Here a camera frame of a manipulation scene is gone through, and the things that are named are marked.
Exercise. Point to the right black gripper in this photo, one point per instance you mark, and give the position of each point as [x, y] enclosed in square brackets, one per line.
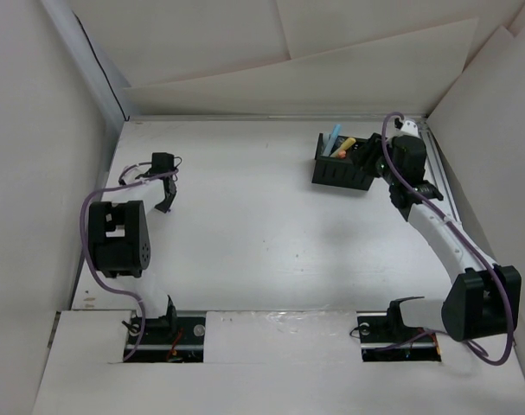
[393, 143]

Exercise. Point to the yellow cap highlighter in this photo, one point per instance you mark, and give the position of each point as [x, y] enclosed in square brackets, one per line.
[347, 144]

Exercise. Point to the black slotted organizer container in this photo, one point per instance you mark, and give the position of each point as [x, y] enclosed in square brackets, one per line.
[336, 172]

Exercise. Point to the blue cap highlighter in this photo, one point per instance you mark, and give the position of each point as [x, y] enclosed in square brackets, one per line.
[332, 146]

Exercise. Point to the green cap highlighter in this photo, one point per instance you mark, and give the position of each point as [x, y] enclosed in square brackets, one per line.
[327, 140]

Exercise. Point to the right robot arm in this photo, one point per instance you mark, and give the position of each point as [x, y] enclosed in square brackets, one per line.
[422, 312]

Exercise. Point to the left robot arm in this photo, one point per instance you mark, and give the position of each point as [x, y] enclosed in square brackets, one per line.
[115, 229]

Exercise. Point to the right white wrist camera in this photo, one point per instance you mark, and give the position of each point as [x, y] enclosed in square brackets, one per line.
[406, 127]

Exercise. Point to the aluminium rail right side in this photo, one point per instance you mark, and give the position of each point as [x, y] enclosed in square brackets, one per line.
[443, 173]

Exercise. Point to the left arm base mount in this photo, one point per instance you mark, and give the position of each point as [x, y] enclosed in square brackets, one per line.
[178, 337]

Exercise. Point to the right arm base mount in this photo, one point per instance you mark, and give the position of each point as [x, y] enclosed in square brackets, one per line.
[384, 337]

